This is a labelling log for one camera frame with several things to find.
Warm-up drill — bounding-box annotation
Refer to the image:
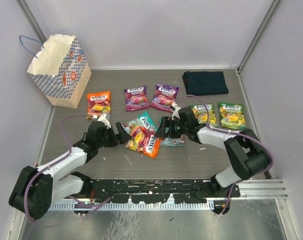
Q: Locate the green Fox's candy packet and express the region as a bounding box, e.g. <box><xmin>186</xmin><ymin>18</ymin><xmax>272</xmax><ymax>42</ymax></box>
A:
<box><xmin>218</xmin><ymin>102</ymin><xmax>246</xmax><ymax>130</ymax></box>

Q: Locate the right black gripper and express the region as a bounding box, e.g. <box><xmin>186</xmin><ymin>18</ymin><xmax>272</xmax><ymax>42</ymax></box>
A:
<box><xmin>154</xmin><ymin>116</ymin><xmax>189</xmax><ymax>139</ymax></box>

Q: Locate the purple snack packet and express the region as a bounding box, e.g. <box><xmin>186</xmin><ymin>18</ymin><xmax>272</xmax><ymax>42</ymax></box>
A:
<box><xmin>124</xmin><ymin>85</ymin><xmax>150</xmax><ymax>112</ymax></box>

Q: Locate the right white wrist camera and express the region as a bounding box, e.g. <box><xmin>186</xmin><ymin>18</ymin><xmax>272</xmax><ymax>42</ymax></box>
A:
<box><xmin>170</xmin><ymin>101</ymin><xmax>181</xmax><ymax>121</ymax></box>

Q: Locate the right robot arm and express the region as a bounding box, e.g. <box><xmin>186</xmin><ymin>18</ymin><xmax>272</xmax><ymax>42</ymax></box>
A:
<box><xmin>154</xmin><ymin>107</ymin><xmax>273</xmax><ymax>197</ymax></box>

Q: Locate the orange Fox's fruits packet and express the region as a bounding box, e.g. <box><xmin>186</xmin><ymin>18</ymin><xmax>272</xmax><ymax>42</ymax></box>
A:
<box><xmin>87</xmin><ymin>91</ymin><xmax>111</xmax><ymax>117</ymax></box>

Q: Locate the blue checkered paper bag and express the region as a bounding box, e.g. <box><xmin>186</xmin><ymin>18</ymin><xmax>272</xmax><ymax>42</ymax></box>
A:
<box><xmin>26</xmin><ymin>34</ymin><xmax>92</xmax><ymax>109</ymax></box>

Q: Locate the aluminium frame post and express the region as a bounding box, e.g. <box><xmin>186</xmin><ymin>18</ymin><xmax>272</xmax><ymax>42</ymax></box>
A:
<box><xmin>237</xmin><ymin>0</ymin><xmax>283</xmax><ymax>74</ymax></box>
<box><xmin>15</xmin><ymin>0</ymin><xmax>47</xmax><ymax>43</ymax></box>

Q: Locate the folded navy cloth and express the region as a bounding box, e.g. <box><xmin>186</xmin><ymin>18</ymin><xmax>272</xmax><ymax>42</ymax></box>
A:
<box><xmin>182</xmin><ymin>71</ymin><xmax>229</xmax><ymax>96</ymax></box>

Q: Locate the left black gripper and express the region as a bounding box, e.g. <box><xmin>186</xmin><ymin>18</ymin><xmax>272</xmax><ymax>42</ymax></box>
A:
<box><xmin>96</xmin><ymin>122</ymin><xmax>131</xmax><ymax>148</ymax></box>

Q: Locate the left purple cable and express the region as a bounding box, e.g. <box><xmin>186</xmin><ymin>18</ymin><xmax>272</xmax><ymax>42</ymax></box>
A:
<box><xmin>24</xmin><ymin>114</ymin><xmax>105</xmax><ymax>223</ymax></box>

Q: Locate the left aluminium frame post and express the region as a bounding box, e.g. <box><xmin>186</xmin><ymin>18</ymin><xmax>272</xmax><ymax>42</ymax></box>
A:
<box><xmin>15</xmin><ymin>0</ymin><xmax>47</xmax><ymax>43</ymax></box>

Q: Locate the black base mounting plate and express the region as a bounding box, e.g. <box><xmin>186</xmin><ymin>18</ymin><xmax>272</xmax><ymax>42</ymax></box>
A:
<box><xmin>62</xmin><ymin>178</ymin><xmax>241</xmax><ymax>205</ymax></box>

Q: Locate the teal Fox's mint packet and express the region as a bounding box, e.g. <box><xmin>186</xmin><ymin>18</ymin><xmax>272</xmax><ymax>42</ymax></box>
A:
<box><xmin>160</xmin><ymin>135</ymin><xmax>185</xmax><ymax>147</ymax></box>

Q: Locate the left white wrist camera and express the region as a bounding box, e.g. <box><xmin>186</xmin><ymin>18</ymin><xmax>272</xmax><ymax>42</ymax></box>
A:
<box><xmin>96</xmin><ymin>113</ymin><xmax>112</xmax><ymax>129</ymax></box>

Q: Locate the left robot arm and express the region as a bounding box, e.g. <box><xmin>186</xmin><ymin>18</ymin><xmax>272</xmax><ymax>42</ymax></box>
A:
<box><xmin>8</xmin><ymin>120</ymin><xmax>132</xmax><ymax>221</ymax></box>

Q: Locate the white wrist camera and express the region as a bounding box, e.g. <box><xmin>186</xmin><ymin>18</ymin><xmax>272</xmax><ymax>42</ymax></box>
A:
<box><xmin>170</xmin><ymin>101</ymin><xmax>181</xmax><ymax>121</ymax></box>
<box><xmin>96</xmin><ymin>113</ymin><xmax>112</xmax><ymax>129</ymax></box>

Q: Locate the right aluminium frame post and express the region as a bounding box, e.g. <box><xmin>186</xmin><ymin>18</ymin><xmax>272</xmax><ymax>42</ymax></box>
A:
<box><xmin>237</xmin><ymin>0</ymin><xmax>283</xmax><ymax>74</ymax></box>

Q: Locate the green snack packet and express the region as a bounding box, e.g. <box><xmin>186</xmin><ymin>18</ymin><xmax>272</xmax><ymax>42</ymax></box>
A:
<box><xmin>190</xmin><ymin>103</ymin><xmax>218</xmax><ymax>127</ymax></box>

